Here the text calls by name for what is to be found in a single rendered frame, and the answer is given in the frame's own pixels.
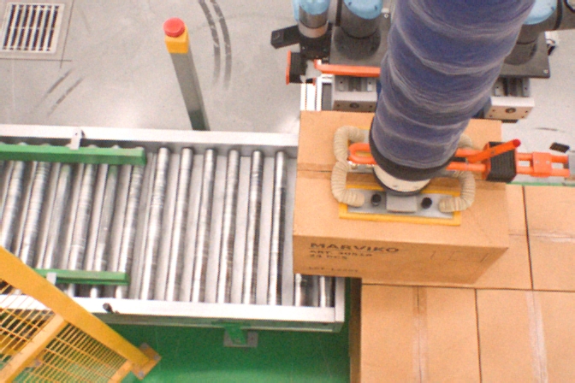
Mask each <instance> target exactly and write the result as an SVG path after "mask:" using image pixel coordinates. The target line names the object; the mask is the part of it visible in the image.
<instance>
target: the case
mask: <svg viewBox="0 0 575 383"><path fill-rule="evenodd" d="M374 115H375V114H372V113H355V112H339V111H321V110H304V109H302V110H301V114H300V128H299V140H298V154H297V168H296V182H295V196H294V210H293V273H294V274H319V275H334V276H349V277H364V278H378V279H393V280H408V281H423V282H438V283H453V284H467V285H473V284H475V283H476V282H477V280H478V279H479V278H480V277H481V276H482V275H483V274H484V273H485V272H486V271H488V270H489V269H490V267H491V266H492V265H493V264H494V263H495V262H496V261H497V260H498V259H499V258H501V255H502V254H503V253H504V252H505V251H506V250H507V249H508V248H509V241H508V226H507V197H506V183H498V182H485V178H486V177H485V178H484V179H482V172H473V171H471V174H473V178H475V182H476V184H475V185H476V187H475V188H476V190H475V192H476V195H475V198H473V202H472V203H471V207H469V208H467V209H466V210H463V209H462V210H461V211H460V222H462V223H460V225H459V226H445V225H430V224H417V223H402V222H388V221H360V220H345V219H339V203H340V202H339V201H338V199H336V198H334V194H332V189H331V187H332V185H331V180H332V179H331V176H332V175H331V174H332V171H333V166H334V165H336V163H337V162H339V161H338V160H336V156H335V155H334V152H333V137H334V135H335V132H337V131H338V128H339V127H343V126H344V125H345V126H347V125H349V126H361V127H369V126H370V124H371V120H372V117H374ZM463 134H464V135H468V136H469V138H470V139H471V142H472V145H473V149H475V150H482V149H483V147H484V146H485V144H487V143H488V142H489V141H501V142H502V143H503V137H502V122H501V121H491V120H473V119H470V121H469V124H468V126H467V128H466V130H465V131H464V132H463ZM345 181H346V182H345V184H346V185H351V186H379V185H378V184H377V182H376V179H375V177H374V174H367V173H353V172H347V175H346V179H345ZM459 184H460V182H459V179H455V178H441V177H433V178H431V179H430V183H429V184H428V185H427V186H426V187H425V188H424V190H438V191H453V192H459V194H460V185H459Z"/></svg>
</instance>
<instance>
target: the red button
mask: <svg viewBox="0 0 575 383"><path fill-rule="evenodd" d="M163 30H164V32H165V34H166V35H167V36H169V37H171V38H178V37H180V36H181V35H182V34H183V33H184V32H185V25H184V22H183V21H182V20H180V19H178V18H172V19H169V20H167V21H166V22H165V23H164V25H163Z"/></svg>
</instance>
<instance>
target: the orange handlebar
mask: <svg viewBox="0 0 575 383"><path fill-rule="evenodd" d="M317 70H319V71H320V72H321V73H322V74H338V75H353V76H369V77H380V68H373V67H357V66H342V65H326V64H317ZM357 150H362V151H370V148H369V144H360V143H359V142H358V143H357V144H352V145H351V146H350V147H349V149H347V158H349V159H350V161H351V162H353V163H356V164H370V165H377V163H376V161H375V160H374V158H372V157H366V156H356V154H355V151H357ZM480 151H482V150H465V149H457V151H456V153H455V156H456V157H466V158H467V157H468V156H472V154H476V153H478V152H480ZM518 153H519V161H527V162H530V166H519V173H518V174H530V175H531V176H532V177H547V178H548V177H549V176H562V177H569V169H559V168H553V164H551V162H556V163H567V162H568V156H556V155H550V152H541V151H532V153H524V152H518ZM484 169H485V165H484V163H470V162H451V163H450V164H449V166H447V168H446V169H445V170H459V171H473V172H484Z"/></svg>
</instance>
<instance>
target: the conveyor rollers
mask: <svg viewBox="0 0 575 383"><path fill-rule="evenodd" d="M240 154H241V153H240V152H239V151H237V150H231V151H229V152H228V162H227V173H226V185H224V196H223V207H222V229H221V240H220V251H219V263H218V274H217V285H216V303H229V302H230V290H231V277H232V265H233V253H234V229H235V216H236V204H237V203H238V191H239V178H240ZM169 156H170V150H169V149H166V148H159V149H157V158H156V165H155V173H154V180H153V187H152V195H151V208H150V209H149V215H148V223H147V231H146V238H145V252H144V260H143V267H142V275H141V282H140V289H139V300H153V296H154V287H155V280H156V272H157V257H158V249H159V240H160V233H161V225H162V218H163V210H164V202H165V194H166V186H167V178H168V171H169ZM216 159H217V152H216V151H215V150H205V153H204V163H203V173H202V183H201V191H200V192H199V211H198V220H197V229H196V239H195V249H194V258H193V277H192V286H191V296H190V302H205V282H206V272H207V262H208V250H209V240H210V221H211V210H212V209H213V199H214V189H215V178H216ZM27 162H28V161H14V162H13V167H12V172H11V175H10V180H9V184H8V189H7V193H6V198H5V202H4V206H3V214H2V220H1V223H0V245H1V246H2V247H3V248H5V249H6V250H8V251H10V247H11V242H12V238H13V234H14V229H15V221H16V216H17V211H18V207H19V202H20V197H21V189H23V185H24V180H25V175H26V171H27ZM74 163H75V162H60V167H59V172H58V177H57V183H56V191H55V196H54V202H53V207H52V212H51V217H50V226H49V227H48V232H47V237H46V241H45V248H44V257H43V261H42V267H41V268H42V269H56V263H57V258H58V252H59V247H60V241H61V237H62V232H63V226H64V222H65V215H66V210H67V204H68V195H69V189H70V185H71V179H72V173H73V169H74ZM50 165H51V162H37V167H36V168H35V172H34V176H33V185H32V190H31V195H30V199H29V204H28V209H27V217H26V222H25V226H24V233H23V237H21V246H20V250H19V255H18V259H20V260H21V261H22V262H24V263H25V264H27V265H28V266H29V267H31V266H32V261H33V252H34V247H36V242H37V237H38V232H39V223H40V219H41V213H42V208H43V203H44V195H45V189H46V185H47V179H48V174H50ZM97 166H98V164H97V163H84V167H83V172H82V177H81V183H80V194H79V199H78V204H77V210H76V216H75V221H74V225H73V231H72V237H71V242H70V248H69V253H68V264H67V270H81V264H82V259H83V252H84V247H85V241H86V231H88V224H89V219H90V213H91V207H92V196H93V190H94V185H95V179H96V172H97ZM192 170H193V150H190V149H182V150H181V156H180V164H179V173H178V181H177V189H176V197H175V206H174V214H173V222H172V231H171V239H170V247H169V263H168V272H167V280H166V287H165V296H164V301H179V294H180V285H181V268H182V259H183V250H184V240H185V232H186V223H187V214H188V206H189V197H190V187H191V178H192ZM120 172H121V164H108V166H107V172H106V178H105V184H104V195H103V202H102V208H101V214H99V220H98V231H97V237H96V244H95V249H94V256H93V261H92V271H106V266H107V260H108V253H109V247H110V235H111V228H113V222H114V215H115V210H116V198H117V191H118V185H119V179H120ZM144 172H145V165H131V173H130V179H129V186H128V192H127V204H126V211H124V218H123V225H122V237H121V244H120V250H119V257H118V263H117V270H116V272H127V274H128V275H129V276H130V275H131V269H132V261H133V248H134V241H135V234H136V227H137V221H138V220H139V207H140V199H141V193H142V185H143V178H144ZM263 181H264V153H263V152H261V151H254V152H253V153H252V160H251V173H250V174H249V187H248V201H247V214H246V241H245V254H244V268H243V282H242V295H241V303H250V304H251V305H255V303H256V287H257V272H258V241H259V227H260V211H261V197H262V196H263ZM287 183H288V153H285V152H277V153H276V157H275V174H273V191H272V209H271V226H270V259H269V276H268V294H267V305H273V306H281V303H282V264H283V245H284V224H285V203H286V184H287ZM307 277H308V274H293V306H296V307H307ZM318 307H319V308H333V275H319V287H318Z"/></svg>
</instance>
